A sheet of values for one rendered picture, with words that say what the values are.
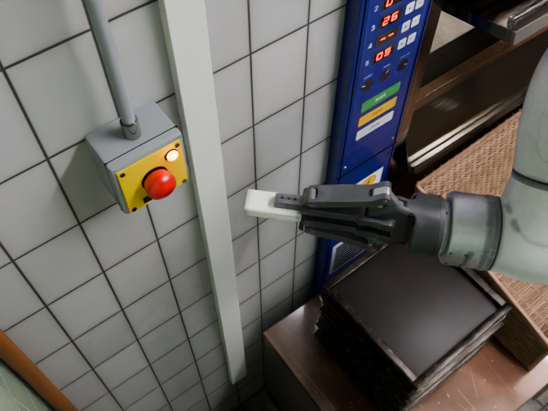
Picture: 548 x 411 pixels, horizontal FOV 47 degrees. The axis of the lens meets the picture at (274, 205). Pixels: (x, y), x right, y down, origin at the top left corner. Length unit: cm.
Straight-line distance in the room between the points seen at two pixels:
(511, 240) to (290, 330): 98
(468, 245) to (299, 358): 94
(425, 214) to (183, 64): 34
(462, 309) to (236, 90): 73
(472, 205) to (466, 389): 96
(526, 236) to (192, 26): 45
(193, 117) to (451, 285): 76
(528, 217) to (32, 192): 59
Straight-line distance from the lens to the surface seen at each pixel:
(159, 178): 79
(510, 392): 170
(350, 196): 73
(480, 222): 75
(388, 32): 103
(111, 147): 79
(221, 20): 82
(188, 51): 79
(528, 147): 75
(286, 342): 164
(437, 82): 136
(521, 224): 76
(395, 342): 135
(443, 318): 139
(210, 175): 99
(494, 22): 112
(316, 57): 99
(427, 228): 75
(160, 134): 79
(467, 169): 172
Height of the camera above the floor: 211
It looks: 57 degrees down
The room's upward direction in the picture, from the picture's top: straight up
